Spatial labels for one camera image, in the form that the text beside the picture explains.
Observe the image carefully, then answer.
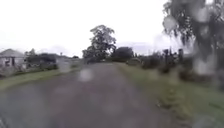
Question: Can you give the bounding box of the dark round tree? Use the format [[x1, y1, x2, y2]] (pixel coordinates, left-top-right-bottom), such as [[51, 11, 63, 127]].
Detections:
[[110, 46, 135, 63]]

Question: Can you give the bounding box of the tall leafy tree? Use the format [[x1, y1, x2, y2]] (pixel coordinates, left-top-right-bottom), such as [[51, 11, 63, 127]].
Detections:
[[81, 24, 117, 64]]

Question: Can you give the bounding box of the grey asphalt road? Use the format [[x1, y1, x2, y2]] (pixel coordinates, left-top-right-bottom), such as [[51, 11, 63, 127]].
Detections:
[[0, 62, 196, 128]]

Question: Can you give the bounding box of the row of bushes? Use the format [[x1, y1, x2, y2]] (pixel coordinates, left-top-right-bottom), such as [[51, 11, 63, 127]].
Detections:
[[126, 48, 224, 88]]

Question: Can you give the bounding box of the dark hedge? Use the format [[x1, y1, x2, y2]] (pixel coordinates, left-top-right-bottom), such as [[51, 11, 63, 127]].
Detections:
[[24, 52, 58, 71]]

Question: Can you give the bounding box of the narrow grass strip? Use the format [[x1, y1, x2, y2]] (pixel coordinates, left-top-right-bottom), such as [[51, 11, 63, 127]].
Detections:
[[0, 66, 83, 93]]

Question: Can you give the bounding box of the drooping tree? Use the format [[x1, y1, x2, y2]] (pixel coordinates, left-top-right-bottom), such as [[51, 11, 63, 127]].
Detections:
[[162, 0, 224, 76]]

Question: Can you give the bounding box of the wide grass verge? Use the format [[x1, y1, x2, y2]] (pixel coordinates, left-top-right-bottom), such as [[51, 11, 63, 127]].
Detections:
[[114, 62, 224, 128]]

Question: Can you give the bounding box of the pale house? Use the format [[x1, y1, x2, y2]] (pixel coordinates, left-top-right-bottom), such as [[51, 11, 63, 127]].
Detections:
[[0, 48, 26, 70]]

